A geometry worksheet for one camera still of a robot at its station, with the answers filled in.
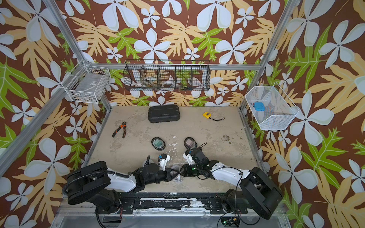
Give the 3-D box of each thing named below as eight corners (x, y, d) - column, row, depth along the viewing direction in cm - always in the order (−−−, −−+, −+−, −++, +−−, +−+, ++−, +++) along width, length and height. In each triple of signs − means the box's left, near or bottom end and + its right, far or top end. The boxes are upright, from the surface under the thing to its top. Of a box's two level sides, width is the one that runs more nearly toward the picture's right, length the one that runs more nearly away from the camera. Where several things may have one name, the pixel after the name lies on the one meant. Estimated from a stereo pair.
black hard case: (148, 123, 111) (147, 118, 107) (151, 109, 121) (149, 104, 116) (180, 123, 111) (179, 118, 107) (180, 109, 121) (180, 104, 116)
